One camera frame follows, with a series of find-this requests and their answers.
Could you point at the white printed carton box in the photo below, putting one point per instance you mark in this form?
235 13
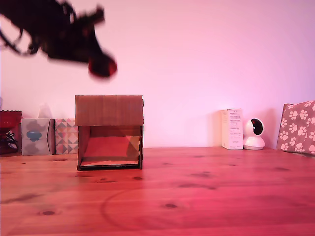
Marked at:
232 130

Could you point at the triangle pattern tissue box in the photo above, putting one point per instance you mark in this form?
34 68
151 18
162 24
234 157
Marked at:
66 136

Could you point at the paw print fabric box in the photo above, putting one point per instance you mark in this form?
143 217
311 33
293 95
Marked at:
297 127

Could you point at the red glass footed bowl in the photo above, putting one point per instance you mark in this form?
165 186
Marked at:
8 120

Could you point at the white tissue sheet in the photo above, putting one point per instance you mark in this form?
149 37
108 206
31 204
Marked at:
44 111

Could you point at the grey cloud print tissue box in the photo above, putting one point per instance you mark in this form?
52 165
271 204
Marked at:
35 137

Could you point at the red and black footbag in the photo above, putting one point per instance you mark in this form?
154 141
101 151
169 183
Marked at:
103 68

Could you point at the small white round camera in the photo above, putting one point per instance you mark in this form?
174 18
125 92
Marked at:
253 135

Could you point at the cardboard dice tower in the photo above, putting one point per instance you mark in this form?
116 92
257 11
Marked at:
108 110

